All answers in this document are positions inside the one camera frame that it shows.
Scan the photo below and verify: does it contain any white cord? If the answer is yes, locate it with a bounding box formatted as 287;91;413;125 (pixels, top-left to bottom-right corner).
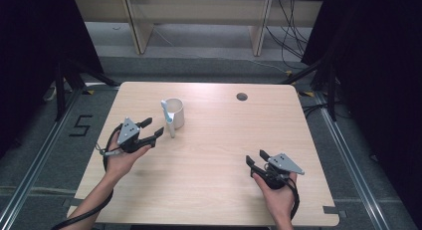
43;85;60;103

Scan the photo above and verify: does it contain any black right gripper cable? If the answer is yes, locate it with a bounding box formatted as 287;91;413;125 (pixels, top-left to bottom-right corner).
284;175;302;222

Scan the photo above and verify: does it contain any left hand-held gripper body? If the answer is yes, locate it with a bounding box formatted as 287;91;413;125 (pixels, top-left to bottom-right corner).
116;116;157;154

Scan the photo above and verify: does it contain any person's left hand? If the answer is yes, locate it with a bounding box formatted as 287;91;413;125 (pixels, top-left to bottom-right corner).
105;131;153;184

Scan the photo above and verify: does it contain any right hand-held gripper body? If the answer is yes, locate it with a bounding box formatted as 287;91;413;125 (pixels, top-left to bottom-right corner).
252;152;306;191

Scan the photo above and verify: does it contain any person's right hand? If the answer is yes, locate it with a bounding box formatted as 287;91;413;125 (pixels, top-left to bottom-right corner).
252;171;299;222

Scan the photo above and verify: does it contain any black curtain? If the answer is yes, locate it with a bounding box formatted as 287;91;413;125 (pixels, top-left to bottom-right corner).
0;0;105;159
301;0;422;222

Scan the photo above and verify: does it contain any bundle of black cables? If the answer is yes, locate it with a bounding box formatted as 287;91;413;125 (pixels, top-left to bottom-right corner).
265;0;311;71

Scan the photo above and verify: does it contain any metal floor rail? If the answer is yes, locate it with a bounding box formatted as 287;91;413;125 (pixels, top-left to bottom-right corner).
0;89;84;230
313;90;392;230

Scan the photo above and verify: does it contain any black metal stand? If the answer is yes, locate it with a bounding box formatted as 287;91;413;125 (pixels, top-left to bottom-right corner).
280;57;338;122
54;59;120;122

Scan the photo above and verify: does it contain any silver cable plug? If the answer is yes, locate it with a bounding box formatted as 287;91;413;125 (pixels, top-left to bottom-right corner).
96;142;124;157

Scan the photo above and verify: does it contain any black floor cable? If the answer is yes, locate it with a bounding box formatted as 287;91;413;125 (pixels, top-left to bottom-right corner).
302;103;353;120

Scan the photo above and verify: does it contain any white cup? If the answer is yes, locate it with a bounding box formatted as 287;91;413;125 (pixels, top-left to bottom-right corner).
164;98;185;139

